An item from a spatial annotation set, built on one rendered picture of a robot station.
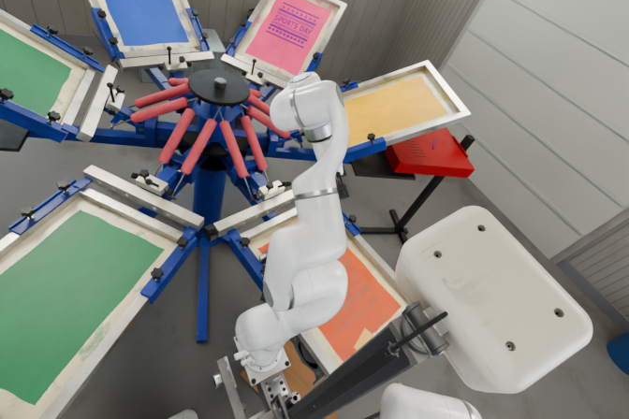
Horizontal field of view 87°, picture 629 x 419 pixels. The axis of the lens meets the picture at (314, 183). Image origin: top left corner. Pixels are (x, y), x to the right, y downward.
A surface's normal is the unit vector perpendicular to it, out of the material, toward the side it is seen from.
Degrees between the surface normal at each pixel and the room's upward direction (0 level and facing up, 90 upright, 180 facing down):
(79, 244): 0
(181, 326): 0
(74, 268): 0
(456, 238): 26
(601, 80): 90
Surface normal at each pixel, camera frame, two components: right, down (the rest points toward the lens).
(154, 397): 0.29, -0.67
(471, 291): -0.11, -0.51
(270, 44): 0.07, -0.24
